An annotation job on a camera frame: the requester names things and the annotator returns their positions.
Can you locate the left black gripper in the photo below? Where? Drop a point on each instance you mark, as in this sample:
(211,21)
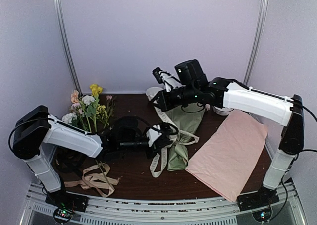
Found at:
(155,150)

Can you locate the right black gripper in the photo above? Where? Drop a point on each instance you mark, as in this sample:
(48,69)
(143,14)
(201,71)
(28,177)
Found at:
(166,104)

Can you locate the beige printed ribbon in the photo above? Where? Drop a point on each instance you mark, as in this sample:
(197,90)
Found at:
(160,161)

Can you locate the green wrapping paper sheet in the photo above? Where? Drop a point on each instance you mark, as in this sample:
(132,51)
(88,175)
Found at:
(187,119)

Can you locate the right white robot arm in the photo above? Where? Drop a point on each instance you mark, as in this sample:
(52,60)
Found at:
(191,86)

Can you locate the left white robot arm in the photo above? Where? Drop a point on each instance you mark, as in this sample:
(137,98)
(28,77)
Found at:
(128,133)

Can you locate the bunch of fake flowers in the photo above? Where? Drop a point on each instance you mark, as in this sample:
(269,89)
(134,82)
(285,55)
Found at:
(87,112)

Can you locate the white patterned ceramic bowl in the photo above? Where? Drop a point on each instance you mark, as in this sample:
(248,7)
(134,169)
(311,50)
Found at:
(152,91)

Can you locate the pink wrapping paper sheet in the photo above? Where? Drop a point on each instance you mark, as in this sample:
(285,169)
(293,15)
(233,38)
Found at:
(226,161)

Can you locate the white scalloped dish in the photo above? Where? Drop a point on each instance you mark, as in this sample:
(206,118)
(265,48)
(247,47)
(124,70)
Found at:
(221,111)

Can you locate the tan plain ribbon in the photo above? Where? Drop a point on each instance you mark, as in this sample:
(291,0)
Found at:
(96,177)

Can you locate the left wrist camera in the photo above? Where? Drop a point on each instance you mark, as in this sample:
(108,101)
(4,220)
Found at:
(156,131)

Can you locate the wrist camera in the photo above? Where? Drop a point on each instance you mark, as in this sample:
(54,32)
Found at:
(169,81)
(156,131)

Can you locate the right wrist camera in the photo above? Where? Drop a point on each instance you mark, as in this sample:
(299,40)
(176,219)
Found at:
(169,81)

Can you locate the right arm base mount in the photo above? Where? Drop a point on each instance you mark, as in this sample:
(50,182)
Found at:
(259,204)

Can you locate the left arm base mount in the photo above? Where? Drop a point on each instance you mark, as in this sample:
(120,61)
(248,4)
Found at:
(67,206)

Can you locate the left aluminium frame post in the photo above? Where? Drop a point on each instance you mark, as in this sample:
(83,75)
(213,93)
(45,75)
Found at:
(65,44)

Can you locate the aluminium frame post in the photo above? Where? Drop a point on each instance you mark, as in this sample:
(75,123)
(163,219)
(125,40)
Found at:
(65,44)
(262,14)

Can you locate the right aluminium frame post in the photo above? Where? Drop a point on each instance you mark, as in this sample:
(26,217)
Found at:
(262,14)

